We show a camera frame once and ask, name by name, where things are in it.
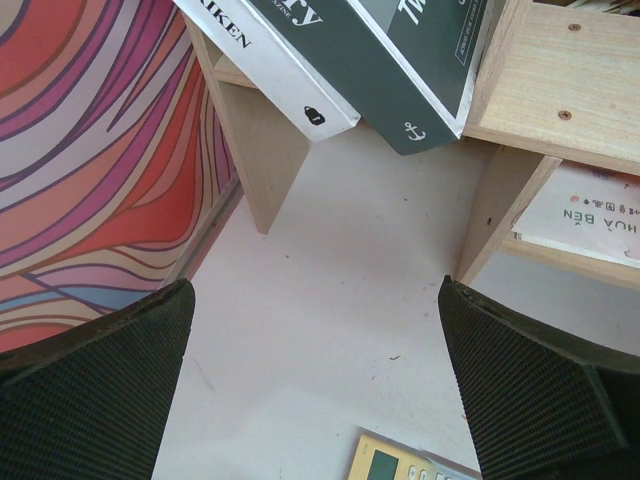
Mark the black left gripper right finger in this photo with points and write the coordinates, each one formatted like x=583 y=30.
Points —
x=540 y=403

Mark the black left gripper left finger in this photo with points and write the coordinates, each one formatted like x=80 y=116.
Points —
x=93 y=402

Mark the wooden bookshelf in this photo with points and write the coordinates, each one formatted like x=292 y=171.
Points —
x=557 y=84

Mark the yellow calculator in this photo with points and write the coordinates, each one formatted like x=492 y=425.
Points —
x=377 y=457

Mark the white spiral notebook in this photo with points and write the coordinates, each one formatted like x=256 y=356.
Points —
x=587 y=211

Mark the black white magazine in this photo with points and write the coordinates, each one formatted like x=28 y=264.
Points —
x=407 y=67

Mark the white magazine underneath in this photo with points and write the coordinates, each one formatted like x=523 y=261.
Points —
x=288 y=80

